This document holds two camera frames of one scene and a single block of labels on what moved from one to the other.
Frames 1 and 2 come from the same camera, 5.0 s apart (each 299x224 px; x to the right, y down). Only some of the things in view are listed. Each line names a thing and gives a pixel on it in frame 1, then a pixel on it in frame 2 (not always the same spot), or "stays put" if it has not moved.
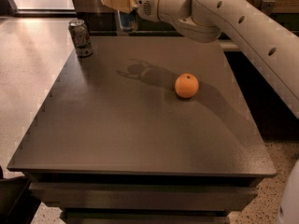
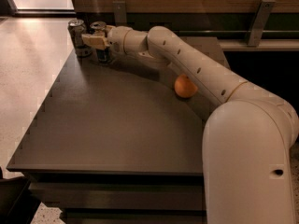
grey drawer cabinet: (112, 142) stays put
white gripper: (147, 2) to (116, 38)
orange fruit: (186, 85) stays put
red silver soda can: (80, 36) stays put
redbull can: (128, 21) to (103, 54)
